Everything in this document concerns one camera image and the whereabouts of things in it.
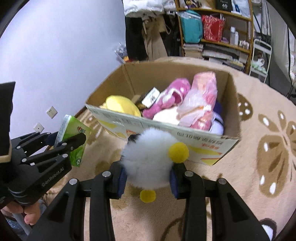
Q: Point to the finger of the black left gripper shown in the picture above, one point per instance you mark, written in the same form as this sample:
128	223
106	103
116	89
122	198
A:
64	144
29	144

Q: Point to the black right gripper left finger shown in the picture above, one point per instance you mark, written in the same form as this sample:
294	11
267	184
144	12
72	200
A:
64	217

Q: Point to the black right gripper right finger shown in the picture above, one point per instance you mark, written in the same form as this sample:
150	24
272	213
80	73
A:
232	219

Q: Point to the green tissue pack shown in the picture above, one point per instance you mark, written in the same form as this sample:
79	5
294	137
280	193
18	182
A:
75	134

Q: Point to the yellow plush toy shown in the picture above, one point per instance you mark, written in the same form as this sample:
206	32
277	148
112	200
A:
121	104

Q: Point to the white fluffy plush toy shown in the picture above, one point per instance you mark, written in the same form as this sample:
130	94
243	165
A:
148	158

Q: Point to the black face product box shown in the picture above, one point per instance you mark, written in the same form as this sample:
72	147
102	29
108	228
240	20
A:
150	97

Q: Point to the purple plush doll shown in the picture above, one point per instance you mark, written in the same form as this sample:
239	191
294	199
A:
217	126

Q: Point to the pink plush bear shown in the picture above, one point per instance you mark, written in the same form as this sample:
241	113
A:
172	96

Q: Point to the pink plastic pack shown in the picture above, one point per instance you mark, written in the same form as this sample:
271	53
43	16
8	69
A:
196	110

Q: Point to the pink round plush toy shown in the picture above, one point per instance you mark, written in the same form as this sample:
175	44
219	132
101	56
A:
169	115

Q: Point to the left hand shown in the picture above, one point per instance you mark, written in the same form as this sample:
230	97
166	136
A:
32	212

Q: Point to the beige brown patterned rug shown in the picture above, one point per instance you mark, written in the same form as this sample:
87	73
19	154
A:
261	167

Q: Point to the clear bag of toys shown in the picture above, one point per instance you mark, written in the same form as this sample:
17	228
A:
121	52

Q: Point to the black hanging coat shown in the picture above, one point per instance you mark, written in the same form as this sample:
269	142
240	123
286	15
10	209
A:
134	40

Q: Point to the open cardboard box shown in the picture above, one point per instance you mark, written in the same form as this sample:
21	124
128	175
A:
134	80

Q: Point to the beige hanging coat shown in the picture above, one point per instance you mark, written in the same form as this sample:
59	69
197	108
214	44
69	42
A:
153	42

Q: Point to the stack of books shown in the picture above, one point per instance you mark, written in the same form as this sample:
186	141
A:
193	50

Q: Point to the white puffer jacket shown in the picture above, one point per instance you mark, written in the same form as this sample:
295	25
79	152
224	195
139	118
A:
152	8

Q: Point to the teal bag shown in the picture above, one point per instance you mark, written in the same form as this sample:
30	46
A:
192	26

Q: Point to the white metal cart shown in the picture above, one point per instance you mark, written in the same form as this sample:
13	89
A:
260	60

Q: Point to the red patterned bag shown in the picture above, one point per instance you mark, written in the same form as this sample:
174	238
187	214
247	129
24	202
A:
213	26

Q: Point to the wooden shelf unit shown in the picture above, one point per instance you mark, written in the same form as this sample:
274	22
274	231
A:
235	48

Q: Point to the black box marked 40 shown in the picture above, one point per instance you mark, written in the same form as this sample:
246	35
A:
224	5

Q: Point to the lower white wall socket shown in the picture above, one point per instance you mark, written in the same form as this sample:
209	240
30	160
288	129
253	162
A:
38	128

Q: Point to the white wall socket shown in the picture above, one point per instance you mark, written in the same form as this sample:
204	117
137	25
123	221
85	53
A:
38	128
51	112

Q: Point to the upper white wall socket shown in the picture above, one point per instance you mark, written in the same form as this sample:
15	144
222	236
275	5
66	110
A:
51	112

